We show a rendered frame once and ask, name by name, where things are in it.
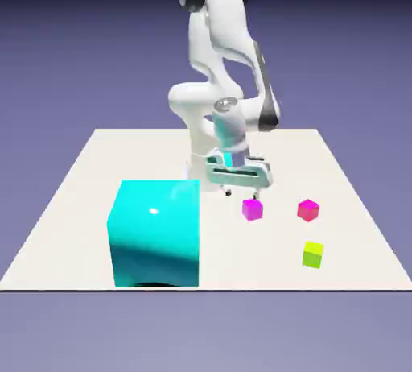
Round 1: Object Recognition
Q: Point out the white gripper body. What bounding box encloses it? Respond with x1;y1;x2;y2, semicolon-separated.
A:
204;155;274;192

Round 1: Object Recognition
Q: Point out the small magenta cube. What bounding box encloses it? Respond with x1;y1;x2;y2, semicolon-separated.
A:
241;197;264;221

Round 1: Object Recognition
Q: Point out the small pink cube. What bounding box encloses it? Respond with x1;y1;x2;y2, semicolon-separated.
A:
296;198;320;223

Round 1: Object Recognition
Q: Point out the small yellow-green cube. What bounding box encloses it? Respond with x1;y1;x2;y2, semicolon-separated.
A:
301;240;325;270

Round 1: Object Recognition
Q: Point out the large cyan box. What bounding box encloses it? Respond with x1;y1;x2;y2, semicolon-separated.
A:
106;179;200;288

